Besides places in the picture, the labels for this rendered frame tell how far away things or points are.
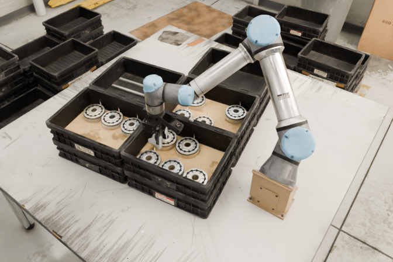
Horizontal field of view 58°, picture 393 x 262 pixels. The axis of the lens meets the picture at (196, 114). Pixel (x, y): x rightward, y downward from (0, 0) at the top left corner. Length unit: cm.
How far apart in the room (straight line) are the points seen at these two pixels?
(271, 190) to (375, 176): 147
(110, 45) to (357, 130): 210
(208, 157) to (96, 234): 56
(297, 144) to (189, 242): 57
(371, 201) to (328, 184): 98
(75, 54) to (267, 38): 194
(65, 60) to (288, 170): 200
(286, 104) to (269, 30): 27
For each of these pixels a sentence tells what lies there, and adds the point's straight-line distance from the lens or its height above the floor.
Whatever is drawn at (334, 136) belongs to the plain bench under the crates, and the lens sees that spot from 197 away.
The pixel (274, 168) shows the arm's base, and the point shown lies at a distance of 143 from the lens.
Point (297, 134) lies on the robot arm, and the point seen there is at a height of 114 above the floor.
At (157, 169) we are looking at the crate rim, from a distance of 141.
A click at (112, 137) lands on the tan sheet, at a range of 170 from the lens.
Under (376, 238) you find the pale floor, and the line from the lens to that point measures 254.
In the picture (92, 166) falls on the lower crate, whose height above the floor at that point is 74.
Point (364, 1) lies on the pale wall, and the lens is 430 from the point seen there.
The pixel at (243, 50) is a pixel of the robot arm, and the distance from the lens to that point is 147.
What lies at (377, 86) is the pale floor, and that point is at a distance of 368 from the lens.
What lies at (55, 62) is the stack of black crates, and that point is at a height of 49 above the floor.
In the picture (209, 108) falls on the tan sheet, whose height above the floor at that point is 83.
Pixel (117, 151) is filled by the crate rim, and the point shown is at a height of 93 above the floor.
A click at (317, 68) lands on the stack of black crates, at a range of 272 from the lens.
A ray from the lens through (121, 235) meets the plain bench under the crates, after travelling 154.
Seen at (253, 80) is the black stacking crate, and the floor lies 83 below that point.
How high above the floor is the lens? 202
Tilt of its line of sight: 42 degrees down
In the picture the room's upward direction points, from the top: straight up
